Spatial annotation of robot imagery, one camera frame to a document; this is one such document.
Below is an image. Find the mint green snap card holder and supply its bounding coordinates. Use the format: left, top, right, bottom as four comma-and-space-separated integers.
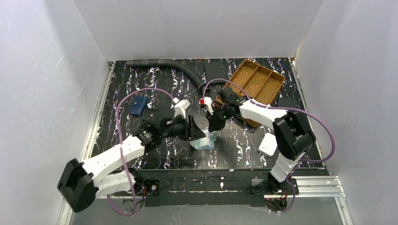
190, 129, 216, 150

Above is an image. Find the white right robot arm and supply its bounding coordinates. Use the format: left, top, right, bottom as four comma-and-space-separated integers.
199, 87, 316, 193

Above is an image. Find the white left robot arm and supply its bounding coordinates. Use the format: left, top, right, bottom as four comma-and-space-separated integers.
57, 115, 206, 212

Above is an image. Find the black leather card holder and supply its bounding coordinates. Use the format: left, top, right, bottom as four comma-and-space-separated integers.
141, 108, 159, 121

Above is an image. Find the blue leather card holder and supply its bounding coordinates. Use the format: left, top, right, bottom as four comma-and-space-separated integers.
129, 96, 148, 116

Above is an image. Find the woven wicker divided tray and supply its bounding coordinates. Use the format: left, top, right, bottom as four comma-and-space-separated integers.
215, 59, 286, 128

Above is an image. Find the flat black square pad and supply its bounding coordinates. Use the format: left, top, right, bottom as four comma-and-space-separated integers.
204, 61, 224, 81

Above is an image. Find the white rectangular box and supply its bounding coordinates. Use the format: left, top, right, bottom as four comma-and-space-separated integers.
258, 133, 277, 157

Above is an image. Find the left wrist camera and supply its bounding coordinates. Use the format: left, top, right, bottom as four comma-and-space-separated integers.
172, 97, 191, 119

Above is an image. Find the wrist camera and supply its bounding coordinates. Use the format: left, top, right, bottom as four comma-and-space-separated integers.
172, 97, 191, 119
199, 97, 214, 115

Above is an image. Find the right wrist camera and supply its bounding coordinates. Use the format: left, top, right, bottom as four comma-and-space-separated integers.
199, 97, 214, 115

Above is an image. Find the black corrugated hose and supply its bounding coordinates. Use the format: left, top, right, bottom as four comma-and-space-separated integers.
126, 59, 213, 96

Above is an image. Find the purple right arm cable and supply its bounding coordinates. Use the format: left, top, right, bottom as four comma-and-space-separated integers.
201, 78, 337, 214

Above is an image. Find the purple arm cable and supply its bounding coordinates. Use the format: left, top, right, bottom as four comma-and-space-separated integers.
201, 78, 337, 214
107, 87, 176, 217

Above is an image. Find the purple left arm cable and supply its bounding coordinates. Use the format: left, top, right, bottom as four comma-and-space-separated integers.
107, 87, 176, 217

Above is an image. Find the aluminium frame rail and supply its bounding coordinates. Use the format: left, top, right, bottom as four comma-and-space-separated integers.
57, 60, 355, 225

